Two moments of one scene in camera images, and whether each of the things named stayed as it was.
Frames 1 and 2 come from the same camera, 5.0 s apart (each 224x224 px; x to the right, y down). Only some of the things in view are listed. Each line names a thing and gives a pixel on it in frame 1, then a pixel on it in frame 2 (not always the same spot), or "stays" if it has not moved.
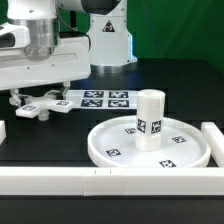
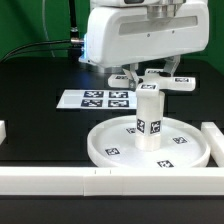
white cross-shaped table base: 52,101 to 154,81
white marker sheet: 103,99 stays
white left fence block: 2,131 stays
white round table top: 181,145 stays
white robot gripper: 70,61 to 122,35
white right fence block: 216,141 stays
